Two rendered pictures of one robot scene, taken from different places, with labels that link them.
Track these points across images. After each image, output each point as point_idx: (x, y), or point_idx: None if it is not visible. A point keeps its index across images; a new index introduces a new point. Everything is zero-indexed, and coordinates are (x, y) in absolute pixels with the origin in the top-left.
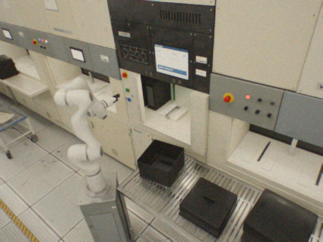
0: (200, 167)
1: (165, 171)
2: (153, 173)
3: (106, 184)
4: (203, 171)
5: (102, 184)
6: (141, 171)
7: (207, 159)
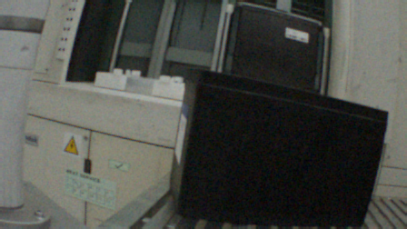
0: (378, 199)
1: (378, 114)
2: (308, 150)
3: (26, 200)
4: (395, 202)
5: (23, 157)
6: (210, 172)
7: (380, 182)
